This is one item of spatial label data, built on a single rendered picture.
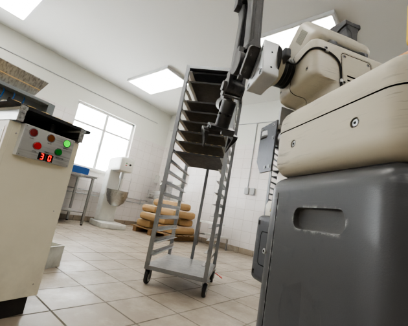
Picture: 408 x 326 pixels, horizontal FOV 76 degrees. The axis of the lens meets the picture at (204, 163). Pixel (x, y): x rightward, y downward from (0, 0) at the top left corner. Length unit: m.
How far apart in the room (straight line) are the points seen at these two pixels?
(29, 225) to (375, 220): 1.35
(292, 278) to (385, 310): 0.13
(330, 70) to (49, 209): 1.30
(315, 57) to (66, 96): 5.35
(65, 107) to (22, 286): 4.56
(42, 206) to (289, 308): 1.24
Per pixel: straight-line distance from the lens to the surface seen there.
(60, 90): 5.81
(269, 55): 0.78
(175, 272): 2.07
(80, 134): 1.49
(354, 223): 0.32
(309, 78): 0.76
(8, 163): 1.36
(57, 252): 2.38
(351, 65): 0.84
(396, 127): 0.32
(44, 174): 1.44
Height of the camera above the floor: 0.61
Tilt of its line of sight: 11 degrees up
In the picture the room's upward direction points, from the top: 10 degrees clockwise
